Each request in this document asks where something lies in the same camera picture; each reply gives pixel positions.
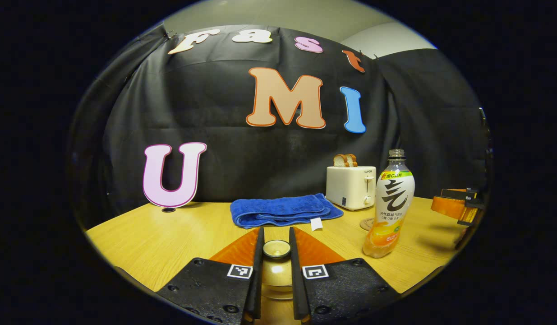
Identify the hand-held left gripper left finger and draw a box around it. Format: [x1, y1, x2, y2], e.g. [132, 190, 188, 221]
[156, 227, 265, 325]

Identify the black backdrop cloth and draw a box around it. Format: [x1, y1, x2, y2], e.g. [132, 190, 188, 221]
[69, 25, 491, 231]

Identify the yellow teacup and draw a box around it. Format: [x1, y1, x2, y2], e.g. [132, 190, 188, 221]
[260, 285, 295, 302]

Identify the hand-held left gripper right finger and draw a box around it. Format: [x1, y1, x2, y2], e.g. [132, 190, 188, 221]
[289, 227, 401, 325]

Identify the blue towel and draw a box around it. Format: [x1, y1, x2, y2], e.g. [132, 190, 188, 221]
[230, 193, 344, 231]

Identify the white toaster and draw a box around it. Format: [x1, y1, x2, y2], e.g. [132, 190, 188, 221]
[326, 165, 377, 211]

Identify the clear plastic water bottle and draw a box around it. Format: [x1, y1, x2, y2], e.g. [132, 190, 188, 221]
[363, 149, 415, 259]

